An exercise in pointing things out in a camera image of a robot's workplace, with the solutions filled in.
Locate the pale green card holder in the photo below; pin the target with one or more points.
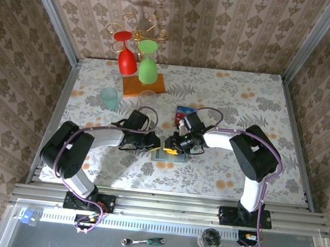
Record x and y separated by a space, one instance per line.
157 157

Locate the blue credit card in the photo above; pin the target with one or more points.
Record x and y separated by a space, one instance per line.
184 110

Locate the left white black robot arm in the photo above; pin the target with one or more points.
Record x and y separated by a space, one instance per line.
68 148

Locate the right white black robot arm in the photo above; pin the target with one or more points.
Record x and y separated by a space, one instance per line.
253 156

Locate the clear plastic cup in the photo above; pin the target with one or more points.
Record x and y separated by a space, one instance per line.
147 101

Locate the teal plastic cup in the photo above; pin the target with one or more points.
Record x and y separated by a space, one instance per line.
109 101

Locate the green wine glass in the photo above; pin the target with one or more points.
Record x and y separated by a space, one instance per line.
147 71

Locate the red wine glass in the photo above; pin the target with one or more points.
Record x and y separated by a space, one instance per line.
127 63

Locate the clear glass jar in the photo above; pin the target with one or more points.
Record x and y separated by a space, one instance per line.
209 238

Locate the black connector block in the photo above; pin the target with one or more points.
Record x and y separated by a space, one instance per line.
244 241
84 220

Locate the grey metal tray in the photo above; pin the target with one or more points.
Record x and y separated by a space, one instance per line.
81 244

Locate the blue white plastic connector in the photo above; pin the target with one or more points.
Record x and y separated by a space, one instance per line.
26 216

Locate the aluminium frame rail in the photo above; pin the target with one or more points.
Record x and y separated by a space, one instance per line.
168 206

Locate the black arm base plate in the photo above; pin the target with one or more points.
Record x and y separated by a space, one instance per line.
227 217
106 203

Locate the aluminium table side rail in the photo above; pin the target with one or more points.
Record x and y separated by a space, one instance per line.
68 84
291 107

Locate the aluminium frame post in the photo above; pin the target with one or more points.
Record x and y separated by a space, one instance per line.
54 14
312 41

